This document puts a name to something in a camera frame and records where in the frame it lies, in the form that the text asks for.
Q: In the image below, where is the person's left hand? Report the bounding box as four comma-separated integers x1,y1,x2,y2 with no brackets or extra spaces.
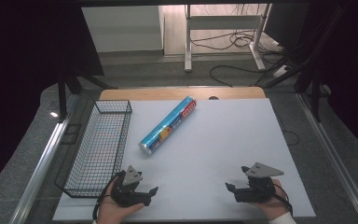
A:
96,180,145,224

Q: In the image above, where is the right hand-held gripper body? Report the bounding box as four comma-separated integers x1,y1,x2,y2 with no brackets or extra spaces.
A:
233,161,285,204

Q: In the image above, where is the white cabinet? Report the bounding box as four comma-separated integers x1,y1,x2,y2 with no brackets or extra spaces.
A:
80,6,166,54

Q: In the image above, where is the aluminium rail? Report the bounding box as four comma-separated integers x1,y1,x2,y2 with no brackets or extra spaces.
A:
295,91,358,224
8,92,82,224

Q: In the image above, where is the black wire basket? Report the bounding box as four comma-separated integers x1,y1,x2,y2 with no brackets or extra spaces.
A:
54,99,133,199

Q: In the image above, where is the white power strip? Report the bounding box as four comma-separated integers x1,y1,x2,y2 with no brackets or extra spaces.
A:
272,64,292,79

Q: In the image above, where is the thin black cable loop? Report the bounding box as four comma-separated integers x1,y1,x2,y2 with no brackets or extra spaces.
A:
274,111,301,147

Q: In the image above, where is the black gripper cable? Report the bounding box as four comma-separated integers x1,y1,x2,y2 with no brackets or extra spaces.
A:
91,172,126,222
272,182,295,217

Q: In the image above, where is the white desk frame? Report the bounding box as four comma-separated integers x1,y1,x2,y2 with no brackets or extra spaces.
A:
184,3,273,74

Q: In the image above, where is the long black floor cable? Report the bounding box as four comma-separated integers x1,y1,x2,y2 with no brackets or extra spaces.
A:
209,63,264,88

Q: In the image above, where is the white table mat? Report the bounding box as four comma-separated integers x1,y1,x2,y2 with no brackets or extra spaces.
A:
52,97,317,223

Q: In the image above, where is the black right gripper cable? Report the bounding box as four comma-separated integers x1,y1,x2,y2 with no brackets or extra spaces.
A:
272,182,295,217

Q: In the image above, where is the blue chip can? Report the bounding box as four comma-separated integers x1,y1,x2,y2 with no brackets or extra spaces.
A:
138,95,199,157

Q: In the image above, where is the wooden table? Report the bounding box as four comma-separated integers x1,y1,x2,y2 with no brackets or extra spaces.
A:
99,86,267,102

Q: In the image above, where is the black metal stand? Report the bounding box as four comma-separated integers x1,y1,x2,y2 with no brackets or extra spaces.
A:
56,71,117,123
255,6,346,123

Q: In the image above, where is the person's right hand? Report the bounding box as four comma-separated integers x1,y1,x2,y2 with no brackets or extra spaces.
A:
251,178,291,221

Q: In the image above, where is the black floor cable bundle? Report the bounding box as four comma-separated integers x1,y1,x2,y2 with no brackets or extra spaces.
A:
189,28,282,53

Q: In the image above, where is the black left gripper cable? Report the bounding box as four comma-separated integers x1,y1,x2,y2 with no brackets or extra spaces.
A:
91,172,126,222

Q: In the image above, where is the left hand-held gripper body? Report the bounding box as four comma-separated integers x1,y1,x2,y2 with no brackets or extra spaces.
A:
110,164,152,208

